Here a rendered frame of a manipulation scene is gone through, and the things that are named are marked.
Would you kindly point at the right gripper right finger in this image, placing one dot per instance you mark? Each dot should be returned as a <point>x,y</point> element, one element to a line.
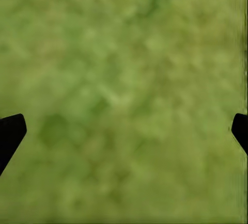
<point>240,130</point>

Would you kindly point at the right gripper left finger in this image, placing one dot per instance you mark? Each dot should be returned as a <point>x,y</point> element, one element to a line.
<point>12,131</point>

